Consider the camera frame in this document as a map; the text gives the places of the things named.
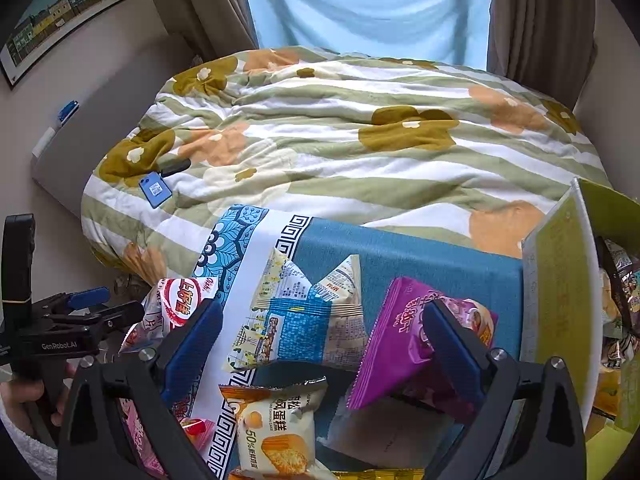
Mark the purple snack packet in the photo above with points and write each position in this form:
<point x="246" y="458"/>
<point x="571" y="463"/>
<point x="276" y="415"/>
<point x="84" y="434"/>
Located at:
<point x="400" y="340"/>

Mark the beige curtain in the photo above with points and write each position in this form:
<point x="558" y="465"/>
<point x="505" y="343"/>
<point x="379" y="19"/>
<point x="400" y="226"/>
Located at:
<point x="210" y="5"/>
<point x="540" y="20"/>

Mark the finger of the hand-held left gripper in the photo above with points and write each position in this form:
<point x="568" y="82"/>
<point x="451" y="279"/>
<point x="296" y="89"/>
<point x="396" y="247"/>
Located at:
<point x="120" y="319"/>
<point x="90" y="298"/>

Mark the small black device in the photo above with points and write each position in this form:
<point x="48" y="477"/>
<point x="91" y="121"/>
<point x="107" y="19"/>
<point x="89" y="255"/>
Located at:
<point x="176" y="167"/>

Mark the person's left hand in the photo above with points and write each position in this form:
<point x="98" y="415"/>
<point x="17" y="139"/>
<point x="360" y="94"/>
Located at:
<point x="20" y="395"/>

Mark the small white object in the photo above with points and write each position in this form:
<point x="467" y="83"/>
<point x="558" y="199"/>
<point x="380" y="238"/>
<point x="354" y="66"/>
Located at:
<point x="43" y="141"/>

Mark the floral striped quilt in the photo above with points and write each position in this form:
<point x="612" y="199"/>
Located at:
<point x="325" y="150"/>

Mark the pink snack packet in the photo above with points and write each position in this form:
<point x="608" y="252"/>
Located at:
<point x="140" y="440"/>

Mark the grey headboard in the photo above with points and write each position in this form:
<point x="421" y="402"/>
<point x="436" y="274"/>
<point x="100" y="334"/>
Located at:
<point x="90" y="125"/>

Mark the framed wall poster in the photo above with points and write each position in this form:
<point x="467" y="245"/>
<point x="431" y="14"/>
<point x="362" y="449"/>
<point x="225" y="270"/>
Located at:
<point x="60" y="10"/>

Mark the white translucent snack packet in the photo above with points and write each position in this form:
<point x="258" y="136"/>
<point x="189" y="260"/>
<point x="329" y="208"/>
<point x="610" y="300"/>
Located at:
<point x="350" y="430"/>

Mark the person's left forearm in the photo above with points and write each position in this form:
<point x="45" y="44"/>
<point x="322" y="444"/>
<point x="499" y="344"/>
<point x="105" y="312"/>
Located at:
<point x="25" y="452"/>

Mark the blue patterned tablecloth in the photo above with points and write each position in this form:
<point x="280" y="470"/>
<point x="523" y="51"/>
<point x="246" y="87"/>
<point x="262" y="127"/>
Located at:
<point x="425" y="260"/>

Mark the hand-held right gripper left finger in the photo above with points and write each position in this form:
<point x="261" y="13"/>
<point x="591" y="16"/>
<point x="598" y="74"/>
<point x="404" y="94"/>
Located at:
<point x="192" y="350"/>

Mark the green cardboard box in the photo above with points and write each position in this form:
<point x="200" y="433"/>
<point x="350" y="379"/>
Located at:
<point x="560" y="285"/>

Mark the light blue sheer curtain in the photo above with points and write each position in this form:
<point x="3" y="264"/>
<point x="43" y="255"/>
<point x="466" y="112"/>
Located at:
<point x="365" y="5"/>

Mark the beige and blue snack packet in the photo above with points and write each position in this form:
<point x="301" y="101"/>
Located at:
<point x="300" y="315"/>

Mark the blue phone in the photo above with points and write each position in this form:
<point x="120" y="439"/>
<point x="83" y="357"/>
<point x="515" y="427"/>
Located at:
<point x="155" y="190"/>

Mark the yellow snack packet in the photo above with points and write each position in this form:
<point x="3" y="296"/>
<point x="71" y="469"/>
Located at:
<point x="375" y="475"/>

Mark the orange and white cake packet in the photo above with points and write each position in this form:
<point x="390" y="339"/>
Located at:
<point x="275" y="430"/>

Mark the red and white snack packet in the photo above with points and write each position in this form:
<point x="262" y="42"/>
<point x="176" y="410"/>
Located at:
<point x="175" y="305"/>

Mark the pile of assorted snacks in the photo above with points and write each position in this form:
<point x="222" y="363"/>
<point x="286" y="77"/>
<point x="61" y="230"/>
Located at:
<point x="617" y="310"/>

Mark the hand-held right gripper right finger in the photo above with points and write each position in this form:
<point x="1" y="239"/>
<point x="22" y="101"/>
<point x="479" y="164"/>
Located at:
<point x="455" y="355"/>

